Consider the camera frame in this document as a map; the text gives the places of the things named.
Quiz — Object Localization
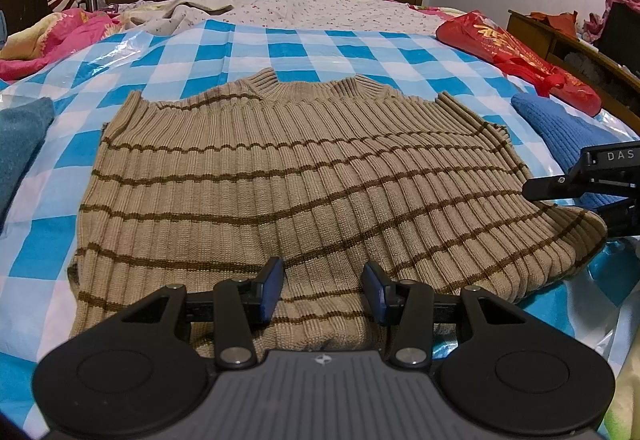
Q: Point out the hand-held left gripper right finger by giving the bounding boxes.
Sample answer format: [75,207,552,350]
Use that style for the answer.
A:
[361,261,526,369]

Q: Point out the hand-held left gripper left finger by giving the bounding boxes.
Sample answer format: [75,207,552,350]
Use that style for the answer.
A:
[120,257,286,369]

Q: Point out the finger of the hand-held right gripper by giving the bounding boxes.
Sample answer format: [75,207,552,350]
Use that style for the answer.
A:
[522,171,594,201]

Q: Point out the tan striped ribbed sweater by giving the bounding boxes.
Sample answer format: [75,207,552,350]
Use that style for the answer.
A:
[67,68,609,354]

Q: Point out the blue knitted garment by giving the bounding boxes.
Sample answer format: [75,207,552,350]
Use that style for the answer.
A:
[511,92,640,212]

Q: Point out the wooden bedside desk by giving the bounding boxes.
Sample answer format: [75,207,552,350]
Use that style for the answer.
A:
[507,0,640,137]

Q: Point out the red plastic bag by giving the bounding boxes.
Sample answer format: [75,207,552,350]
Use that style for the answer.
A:
[435,10,602,117]

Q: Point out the orange red cloth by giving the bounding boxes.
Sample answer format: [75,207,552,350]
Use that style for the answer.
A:
[529,10,577,34]

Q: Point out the blue white checkered sheet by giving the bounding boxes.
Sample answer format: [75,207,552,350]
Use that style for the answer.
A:
[0,18,640,371]

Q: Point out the beige floral quilt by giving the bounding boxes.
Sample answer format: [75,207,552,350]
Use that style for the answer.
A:
[115,0,466,37]

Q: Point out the teal folded fleece garment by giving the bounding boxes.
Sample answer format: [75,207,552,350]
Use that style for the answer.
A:
[0,97,56,223]

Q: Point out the pink floral blanket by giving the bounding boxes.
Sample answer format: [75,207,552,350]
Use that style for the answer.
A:
[0,9,122,82]

